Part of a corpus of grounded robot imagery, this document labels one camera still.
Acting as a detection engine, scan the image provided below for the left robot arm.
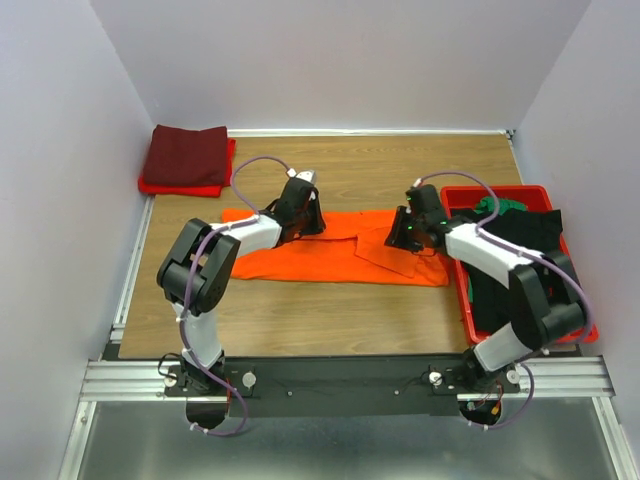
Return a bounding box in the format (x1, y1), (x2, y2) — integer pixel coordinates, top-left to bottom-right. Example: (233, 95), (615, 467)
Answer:
(156, 170), (326, 395)

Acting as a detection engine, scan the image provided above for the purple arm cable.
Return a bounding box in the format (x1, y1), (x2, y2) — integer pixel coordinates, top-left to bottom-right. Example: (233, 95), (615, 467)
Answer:
(177, 155), (301, 437)
(410, 170), (596, 364)

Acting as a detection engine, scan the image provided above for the maroon t-shirt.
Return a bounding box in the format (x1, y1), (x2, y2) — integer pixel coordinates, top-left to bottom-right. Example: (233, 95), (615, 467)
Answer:
(141, 125), (229, 188)

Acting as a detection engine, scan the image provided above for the red plastic bin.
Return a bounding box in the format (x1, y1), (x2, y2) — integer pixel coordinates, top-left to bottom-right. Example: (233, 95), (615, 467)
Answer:
(440, 185), (569, 344)

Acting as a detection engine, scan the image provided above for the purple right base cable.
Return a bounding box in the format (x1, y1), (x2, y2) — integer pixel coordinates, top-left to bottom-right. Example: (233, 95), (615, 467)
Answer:
(467, 362), (536, 431)

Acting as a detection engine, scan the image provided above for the orange t-shirt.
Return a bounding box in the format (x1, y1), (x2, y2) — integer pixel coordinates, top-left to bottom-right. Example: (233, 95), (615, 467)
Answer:
(232, 210), (449, 287)

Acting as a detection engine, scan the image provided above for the green t-shirt in bin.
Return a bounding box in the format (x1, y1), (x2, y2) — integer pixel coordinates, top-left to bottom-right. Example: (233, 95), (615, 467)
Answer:
(473, 196), (528, 215)

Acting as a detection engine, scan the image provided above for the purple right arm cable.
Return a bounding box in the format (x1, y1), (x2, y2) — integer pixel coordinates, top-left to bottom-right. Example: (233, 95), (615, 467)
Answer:
(410, 170), (596, 364)

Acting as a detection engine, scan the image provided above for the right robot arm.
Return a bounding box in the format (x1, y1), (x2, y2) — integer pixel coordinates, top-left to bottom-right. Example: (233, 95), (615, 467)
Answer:
(385, 180), (592, 392)

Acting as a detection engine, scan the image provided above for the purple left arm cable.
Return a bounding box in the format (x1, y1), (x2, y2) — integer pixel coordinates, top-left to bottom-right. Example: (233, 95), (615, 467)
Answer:
(177, 155), (301, 437)

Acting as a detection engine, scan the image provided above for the red t-shirt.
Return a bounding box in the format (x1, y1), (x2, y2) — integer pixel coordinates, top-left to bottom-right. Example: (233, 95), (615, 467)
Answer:
(137, 138), (237, 198)

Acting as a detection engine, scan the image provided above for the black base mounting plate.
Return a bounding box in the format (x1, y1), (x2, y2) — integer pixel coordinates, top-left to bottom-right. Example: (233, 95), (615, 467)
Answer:
(158, 354), (520, 432)

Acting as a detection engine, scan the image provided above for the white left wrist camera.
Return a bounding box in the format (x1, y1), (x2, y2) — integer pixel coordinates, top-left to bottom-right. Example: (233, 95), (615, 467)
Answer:
(286, 168), (317, 185)

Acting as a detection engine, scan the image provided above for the black t-shirt in bin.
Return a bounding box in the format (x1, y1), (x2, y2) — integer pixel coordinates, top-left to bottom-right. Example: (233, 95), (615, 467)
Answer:
(462, 210), (563, 334)

